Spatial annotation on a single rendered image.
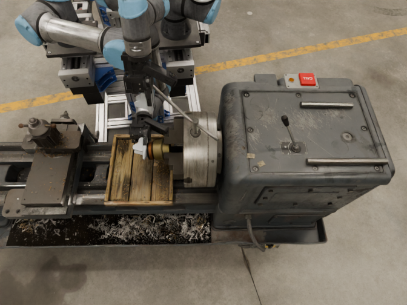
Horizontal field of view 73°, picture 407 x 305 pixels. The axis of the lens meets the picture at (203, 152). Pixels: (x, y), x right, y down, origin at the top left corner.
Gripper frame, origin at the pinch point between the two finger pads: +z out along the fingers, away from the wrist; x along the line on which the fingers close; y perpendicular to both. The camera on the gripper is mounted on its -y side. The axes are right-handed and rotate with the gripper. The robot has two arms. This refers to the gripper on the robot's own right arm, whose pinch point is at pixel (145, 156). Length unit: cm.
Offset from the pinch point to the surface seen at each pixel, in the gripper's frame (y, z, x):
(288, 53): -123, -177, -108
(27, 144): 60, -15, -17
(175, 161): -12.6, 3.8, 3.5
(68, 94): 96, -119, -108
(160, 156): -6.3, 0.7, 1.7
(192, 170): -19.3, 10.2, 8.5
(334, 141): -70, 3, 18
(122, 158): 14.5, -8.5, -19.2
